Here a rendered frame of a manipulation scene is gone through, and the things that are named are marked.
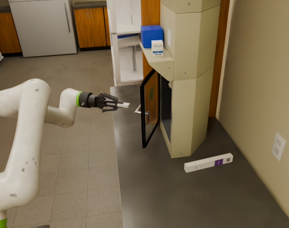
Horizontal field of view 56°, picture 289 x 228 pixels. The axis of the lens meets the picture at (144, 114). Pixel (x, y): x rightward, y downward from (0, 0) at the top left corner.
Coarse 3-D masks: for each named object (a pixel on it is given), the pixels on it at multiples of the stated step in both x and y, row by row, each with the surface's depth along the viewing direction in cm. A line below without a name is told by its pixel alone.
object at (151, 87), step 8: (144, 80) 134; (152, 80) 147; (144, 88) 135; (152, 88) 149; (144, 96) 137; (152, 96) 151; (152, 104) 154; (152, 112) 156; (152, 120) 159; (152, 128) 162
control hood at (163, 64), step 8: (144, 48) 138; (152, 56) 127; (160, 56) 127; (168, 56) 127; (152, 64) 121; (160, 64) 122; (168, 64) 122; (160, 72) 124; (168, 72) 125; (168, 80) 126
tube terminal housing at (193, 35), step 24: (168, 24) 126; (192, 24) 115; (216, 24) 129; (168, 48) 131; (192, 48) 120; (192, 72) 126; (192, 96) 133; (192, 120) 140; (168, 144) 155; (192, 144) 150
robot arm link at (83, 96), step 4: (84, 92) 157; (88, 92) 157; (80, 96) 155; (84, 96) 155; (88, 96) 155; (80, 100) 155; (84, 100) 154; (88, 100) 155; (80, 104) 157; (84, 104) 156; (88, 104) 157
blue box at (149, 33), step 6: (144, 30) 133; (150, 30) 134; (156, 30) 134; (162, 30) 135; (144, 36) 135; (150, 36) 135; (156, 36) 136; (162, 36) 136; (144, 42) 136; (150, 42) 137
